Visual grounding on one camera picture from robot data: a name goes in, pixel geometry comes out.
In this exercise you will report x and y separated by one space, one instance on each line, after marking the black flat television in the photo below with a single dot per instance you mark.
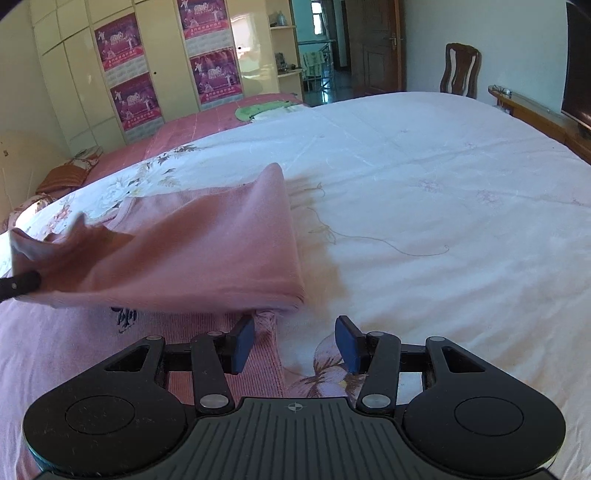
576 97

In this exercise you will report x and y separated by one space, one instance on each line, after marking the beige wooden headboard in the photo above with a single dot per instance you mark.
25 160

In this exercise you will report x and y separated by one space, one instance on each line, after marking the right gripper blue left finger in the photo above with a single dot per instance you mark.
215 356

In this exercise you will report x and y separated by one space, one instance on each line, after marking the white folded cloth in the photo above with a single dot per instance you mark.
278 113

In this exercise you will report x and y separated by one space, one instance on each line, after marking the orange striped pillow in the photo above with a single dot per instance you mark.
63 177

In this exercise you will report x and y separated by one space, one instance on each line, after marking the left lower purple poster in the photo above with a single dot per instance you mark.
137 108

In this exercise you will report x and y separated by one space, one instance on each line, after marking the cream yellow wardrobe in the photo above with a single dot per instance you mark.
262 37

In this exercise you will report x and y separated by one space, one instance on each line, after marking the pink checked bedspread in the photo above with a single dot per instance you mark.
179 132

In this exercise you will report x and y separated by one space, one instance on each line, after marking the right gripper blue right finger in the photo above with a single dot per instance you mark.
376 356

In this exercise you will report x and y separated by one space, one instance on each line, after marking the dark wooden chair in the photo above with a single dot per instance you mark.
462 67

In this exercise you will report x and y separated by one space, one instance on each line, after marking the dark brown wooden door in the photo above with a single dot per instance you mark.
377 46

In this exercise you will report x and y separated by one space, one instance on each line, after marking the purple poster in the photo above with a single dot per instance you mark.
205 25
137 108
121 51
217 78

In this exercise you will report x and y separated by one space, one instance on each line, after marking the wooden tv cabinet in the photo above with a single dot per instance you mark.
557 126

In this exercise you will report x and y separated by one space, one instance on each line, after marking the right upper purple poster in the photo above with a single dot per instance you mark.
205 25

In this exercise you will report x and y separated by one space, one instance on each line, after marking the left upper purple poster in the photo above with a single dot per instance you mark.
121 51

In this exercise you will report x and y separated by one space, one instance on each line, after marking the pink knit sweater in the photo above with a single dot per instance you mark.
174 265

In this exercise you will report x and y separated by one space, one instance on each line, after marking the right lower purple poster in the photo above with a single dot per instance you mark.
217 78

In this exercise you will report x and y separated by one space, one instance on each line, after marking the floral red white pillow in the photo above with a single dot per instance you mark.
37 202

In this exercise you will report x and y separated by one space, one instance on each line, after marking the white floral bed quilt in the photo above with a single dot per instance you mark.
420 214

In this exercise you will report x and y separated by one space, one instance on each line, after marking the green folded cloth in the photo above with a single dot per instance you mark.
248 113

